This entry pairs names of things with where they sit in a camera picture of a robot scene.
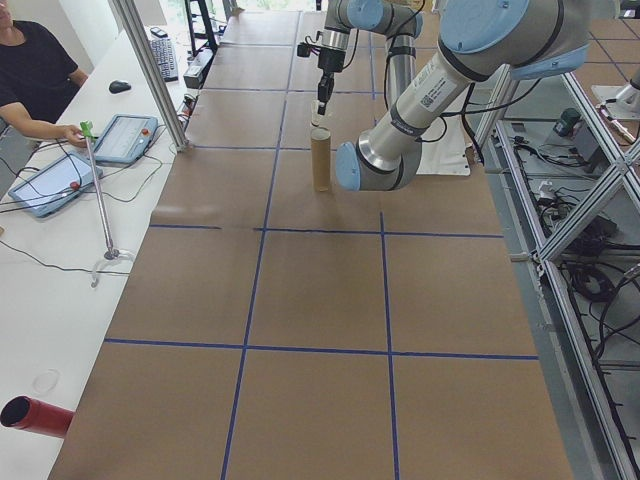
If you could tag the black monitor stand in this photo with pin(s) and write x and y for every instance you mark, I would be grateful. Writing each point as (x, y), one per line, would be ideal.
(191, 25)

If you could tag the V-shaped metal bar frame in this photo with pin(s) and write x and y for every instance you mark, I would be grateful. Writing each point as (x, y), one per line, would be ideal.
(590, 200)

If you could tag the person's right hand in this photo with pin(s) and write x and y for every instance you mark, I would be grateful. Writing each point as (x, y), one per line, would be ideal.
(75, 136)

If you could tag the dark green device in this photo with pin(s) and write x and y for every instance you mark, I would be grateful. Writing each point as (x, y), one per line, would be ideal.
(570, 122)

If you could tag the small black orange adapter board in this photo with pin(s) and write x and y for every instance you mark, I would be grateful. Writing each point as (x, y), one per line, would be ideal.
(189, 101)
(185, 117)

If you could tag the person's right forearm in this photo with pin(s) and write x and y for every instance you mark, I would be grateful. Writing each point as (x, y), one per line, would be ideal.
(30, 125)

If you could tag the distant white mount plate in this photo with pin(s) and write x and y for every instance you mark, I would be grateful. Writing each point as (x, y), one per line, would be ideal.
(617, 95)

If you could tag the black phone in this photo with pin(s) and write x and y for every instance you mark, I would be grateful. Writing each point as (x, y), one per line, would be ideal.
(159, 33)

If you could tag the white feather shuttlecock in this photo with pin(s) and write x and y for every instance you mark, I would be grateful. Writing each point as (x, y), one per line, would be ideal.
(320, 119)

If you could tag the black box with white label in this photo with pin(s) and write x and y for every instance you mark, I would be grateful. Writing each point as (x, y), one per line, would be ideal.
(197, 70)

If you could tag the black computer mouse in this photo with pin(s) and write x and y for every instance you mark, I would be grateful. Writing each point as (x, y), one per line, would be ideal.
(120, 86)

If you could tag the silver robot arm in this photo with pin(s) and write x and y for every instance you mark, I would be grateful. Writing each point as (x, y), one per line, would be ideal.
(430, 95)

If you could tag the aluminium profile post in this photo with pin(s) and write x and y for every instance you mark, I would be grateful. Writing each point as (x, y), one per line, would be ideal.
(151, 75)

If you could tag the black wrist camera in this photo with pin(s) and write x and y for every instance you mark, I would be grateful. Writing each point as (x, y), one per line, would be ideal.
(306, 50)

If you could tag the red tube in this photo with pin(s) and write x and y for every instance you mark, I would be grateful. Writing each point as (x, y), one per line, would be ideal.
(35, 417)

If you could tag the white power adapter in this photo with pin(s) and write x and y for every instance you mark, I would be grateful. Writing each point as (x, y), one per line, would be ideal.
(546, 190)

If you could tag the brown cardboard tube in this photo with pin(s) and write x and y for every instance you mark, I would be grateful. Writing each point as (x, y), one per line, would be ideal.
(321, 160)

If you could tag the person in black shirt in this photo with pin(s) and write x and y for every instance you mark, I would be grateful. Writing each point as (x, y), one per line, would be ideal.
(35, 60)

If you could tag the black computer keyboard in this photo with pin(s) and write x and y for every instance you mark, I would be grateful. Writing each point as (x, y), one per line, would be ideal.
(165, 60)

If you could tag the blue grey teach pendant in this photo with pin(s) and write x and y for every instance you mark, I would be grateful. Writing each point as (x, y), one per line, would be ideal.
(50, 185)
(125, 140)

